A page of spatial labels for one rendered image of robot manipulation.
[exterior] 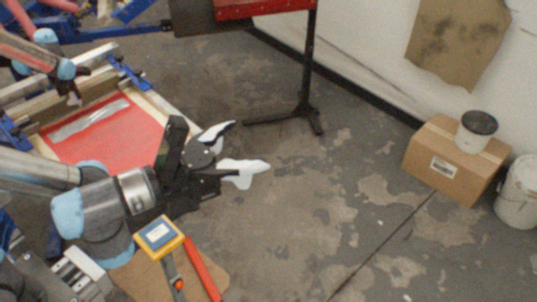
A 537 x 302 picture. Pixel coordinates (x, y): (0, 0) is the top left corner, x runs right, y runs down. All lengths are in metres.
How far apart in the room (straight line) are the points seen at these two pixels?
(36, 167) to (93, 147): 1.08
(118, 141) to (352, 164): 1.70
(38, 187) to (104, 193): 0.15
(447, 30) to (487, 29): 0.23
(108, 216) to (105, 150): 1.15
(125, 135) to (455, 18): 1.95
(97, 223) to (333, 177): 2.33
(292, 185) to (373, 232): 0.59
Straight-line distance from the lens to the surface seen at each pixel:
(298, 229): 2.68
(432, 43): 2.94
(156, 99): 2.01
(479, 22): 2.77
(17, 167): 0.83
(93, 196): 0.74
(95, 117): 2.04
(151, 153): 1.81
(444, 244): 2.82
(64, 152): 1.94
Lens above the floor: 2.25
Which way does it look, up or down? 47 degrees down
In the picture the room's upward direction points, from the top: straight up
